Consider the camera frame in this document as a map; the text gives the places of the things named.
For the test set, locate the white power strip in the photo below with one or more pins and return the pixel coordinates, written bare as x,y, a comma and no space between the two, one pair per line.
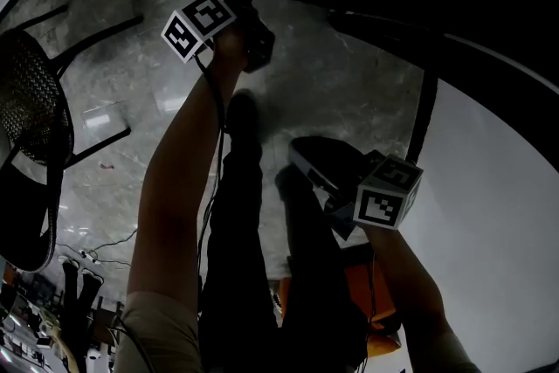
87,256

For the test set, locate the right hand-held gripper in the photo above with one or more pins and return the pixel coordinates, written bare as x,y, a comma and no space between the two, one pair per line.
380,205

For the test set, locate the person's right forearm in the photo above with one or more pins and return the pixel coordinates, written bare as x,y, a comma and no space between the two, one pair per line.
406,288

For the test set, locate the orange bag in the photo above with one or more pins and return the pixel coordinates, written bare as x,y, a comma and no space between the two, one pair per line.
384,297

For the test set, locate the black wicker chair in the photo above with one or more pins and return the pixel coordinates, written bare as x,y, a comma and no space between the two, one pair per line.
26,100

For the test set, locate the person's beige shirt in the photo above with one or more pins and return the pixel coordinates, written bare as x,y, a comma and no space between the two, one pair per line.
153,336

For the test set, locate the person's right black shoe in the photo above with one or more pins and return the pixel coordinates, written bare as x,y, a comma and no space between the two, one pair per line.
290,181

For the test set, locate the person's black trousers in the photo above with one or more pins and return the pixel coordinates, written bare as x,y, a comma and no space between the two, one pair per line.
240,275

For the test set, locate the person's left forearm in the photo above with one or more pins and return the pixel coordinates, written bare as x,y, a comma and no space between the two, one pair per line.
174,196

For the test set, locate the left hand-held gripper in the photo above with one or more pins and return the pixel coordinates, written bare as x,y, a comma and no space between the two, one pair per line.
196,22

